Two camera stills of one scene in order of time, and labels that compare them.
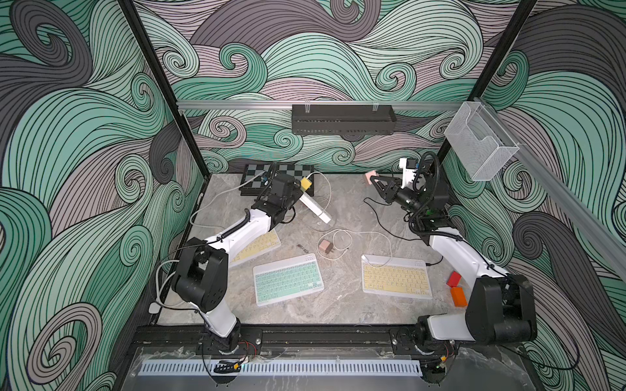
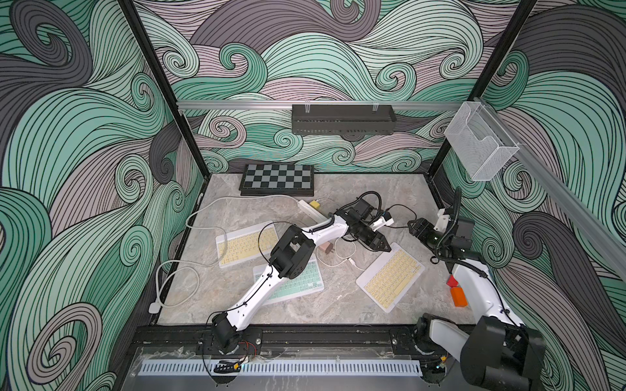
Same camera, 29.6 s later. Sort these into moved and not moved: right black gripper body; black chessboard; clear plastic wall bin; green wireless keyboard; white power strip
Moved: white power strip; right black gripper body
Not moved: clear plastic wall bin; black chessboard; green wireless keyboard
